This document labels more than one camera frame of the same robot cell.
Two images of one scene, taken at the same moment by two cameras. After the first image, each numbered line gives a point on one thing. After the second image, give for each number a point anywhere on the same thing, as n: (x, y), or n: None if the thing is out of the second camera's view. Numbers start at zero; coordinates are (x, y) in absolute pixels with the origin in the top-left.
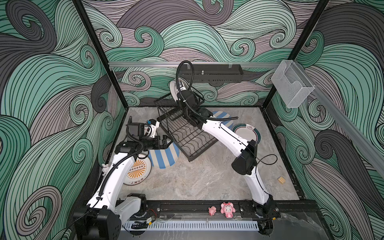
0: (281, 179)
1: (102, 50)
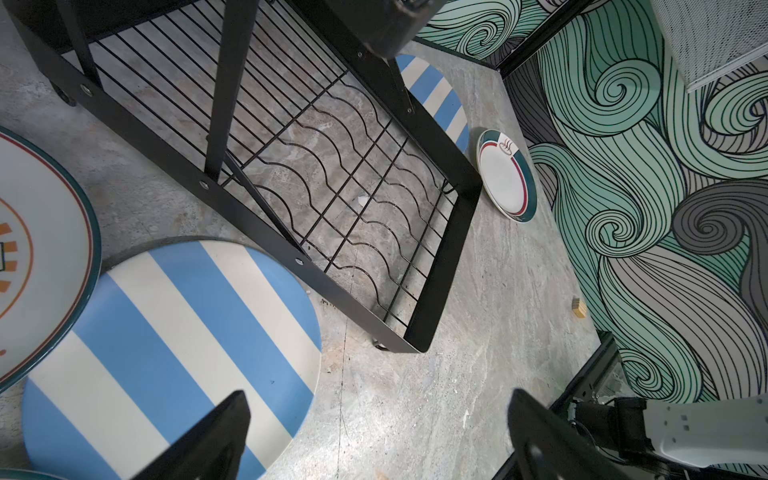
0: (578, 307)
1: None
